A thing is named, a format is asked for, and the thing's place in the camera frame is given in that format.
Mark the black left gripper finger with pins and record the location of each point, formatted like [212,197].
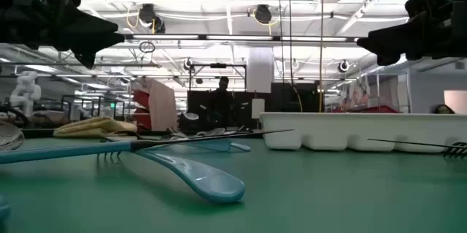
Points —
[87,58]
[91,32]

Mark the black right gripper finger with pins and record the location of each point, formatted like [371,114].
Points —
[387,60]
[397,39]

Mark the black ceiling device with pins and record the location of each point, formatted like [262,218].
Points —
[147,14]
[262,14]

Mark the red panel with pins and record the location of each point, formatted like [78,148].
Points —
[140,98]

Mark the yellow folded cloth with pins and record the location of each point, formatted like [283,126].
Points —
[91,127]

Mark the white robot figure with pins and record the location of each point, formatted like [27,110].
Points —
[25,92]

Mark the person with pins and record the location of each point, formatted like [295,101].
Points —
[223,98]
[443,109]

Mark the pale pink panel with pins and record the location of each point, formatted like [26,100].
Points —
[456,101]

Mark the pink fabric partition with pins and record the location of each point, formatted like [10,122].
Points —
[162,105]

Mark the white cutlery tray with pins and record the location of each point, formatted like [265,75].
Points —
[328,130]

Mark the black partition panel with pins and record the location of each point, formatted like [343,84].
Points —
[284,98]

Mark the black round lamp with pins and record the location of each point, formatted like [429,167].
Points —
[189,123]

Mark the black framed workstation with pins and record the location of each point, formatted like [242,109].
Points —
[200,109]

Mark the white hanging banner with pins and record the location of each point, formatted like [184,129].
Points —
[259,70]

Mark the long ceiling light bar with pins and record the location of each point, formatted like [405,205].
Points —
[237,37]

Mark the green table mat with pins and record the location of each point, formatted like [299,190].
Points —
[328,196]

